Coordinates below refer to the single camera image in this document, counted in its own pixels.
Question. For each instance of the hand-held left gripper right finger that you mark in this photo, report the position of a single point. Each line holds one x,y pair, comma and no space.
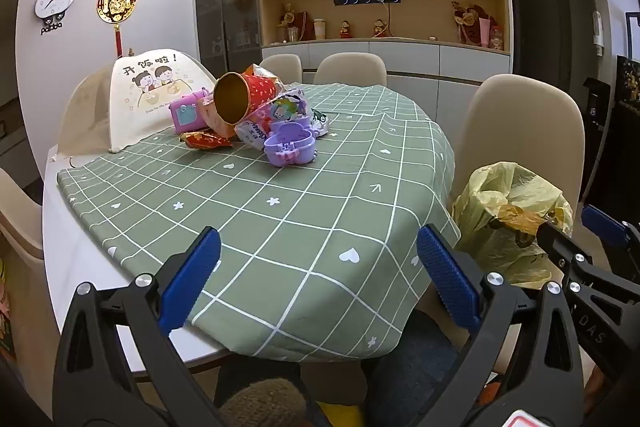
447,277

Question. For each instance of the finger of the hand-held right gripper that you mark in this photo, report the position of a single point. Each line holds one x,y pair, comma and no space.
605,222
562,244

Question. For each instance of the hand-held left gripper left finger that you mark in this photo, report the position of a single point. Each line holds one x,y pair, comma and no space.
192,277

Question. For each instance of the yellow plastic bin bag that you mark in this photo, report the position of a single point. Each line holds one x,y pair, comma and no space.
495,192

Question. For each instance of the red gold snack packet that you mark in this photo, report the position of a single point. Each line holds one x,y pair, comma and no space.
207,140

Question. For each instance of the person's leg in jeans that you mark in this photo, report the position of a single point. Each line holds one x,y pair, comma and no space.
410,367

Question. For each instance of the green checked tablecloth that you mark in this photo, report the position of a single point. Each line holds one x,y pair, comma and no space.
280,227

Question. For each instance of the black tall appliance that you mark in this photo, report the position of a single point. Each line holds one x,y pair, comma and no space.
597,107

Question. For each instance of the beige dining chair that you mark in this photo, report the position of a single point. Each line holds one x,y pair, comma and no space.
350,69
282,68
520,122
17,222

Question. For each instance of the dark cabinet gold pattern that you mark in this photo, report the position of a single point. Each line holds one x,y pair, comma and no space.
629,82

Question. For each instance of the brown fuzzy cushion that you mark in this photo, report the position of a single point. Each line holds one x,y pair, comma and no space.
265,402

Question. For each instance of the white pink snack packet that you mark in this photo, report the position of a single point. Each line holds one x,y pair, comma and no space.
250,132

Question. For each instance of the pink toy case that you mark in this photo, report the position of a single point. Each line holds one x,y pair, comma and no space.
185,117

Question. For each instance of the orange snack packet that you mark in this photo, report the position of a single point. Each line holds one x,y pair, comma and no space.
209,117

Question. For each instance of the purple toy case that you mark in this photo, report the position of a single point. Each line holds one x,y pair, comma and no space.
290,144

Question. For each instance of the red paper cup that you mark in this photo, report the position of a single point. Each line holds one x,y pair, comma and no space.
235,99

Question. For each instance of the cartoon print food cover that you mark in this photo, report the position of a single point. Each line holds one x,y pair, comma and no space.
150,97

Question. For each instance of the colourful cartoon snack packet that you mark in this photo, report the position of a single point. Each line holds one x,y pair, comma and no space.
290,107

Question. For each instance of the green white snack packet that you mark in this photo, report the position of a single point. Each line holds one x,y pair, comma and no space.
319,122

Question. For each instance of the red lidded jar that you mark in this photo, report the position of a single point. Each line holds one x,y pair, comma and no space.
496,39

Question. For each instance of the crinkled foil wrapper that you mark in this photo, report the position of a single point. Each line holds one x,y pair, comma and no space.
262,72

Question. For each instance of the white lower cabinet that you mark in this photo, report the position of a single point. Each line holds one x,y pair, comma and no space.
415,62

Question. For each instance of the pink tube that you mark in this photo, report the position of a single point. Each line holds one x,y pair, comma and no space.
484,33

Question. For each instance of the flower bouquet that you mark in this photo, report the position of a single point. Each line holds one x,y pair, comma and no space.
467,19

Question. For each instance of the small red gold doll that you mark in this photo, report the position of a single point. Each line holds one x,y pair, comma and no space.
379,28
344,30

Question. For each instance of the red box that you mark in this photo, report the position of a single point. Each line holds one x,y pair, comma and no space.
302,27

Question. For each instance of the gold flower figurine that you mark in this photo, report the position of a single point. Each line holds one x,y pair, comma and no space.
287,19

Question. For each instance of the white cup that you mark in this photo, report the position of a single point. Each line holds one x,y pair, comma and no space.
319,29

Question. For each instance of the red gold hanging ornament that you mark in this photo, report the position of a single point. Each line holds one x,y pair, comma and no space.
116,4

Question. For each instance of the white wall intercom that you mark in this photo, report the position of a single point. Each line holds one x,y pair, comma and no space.
598,29

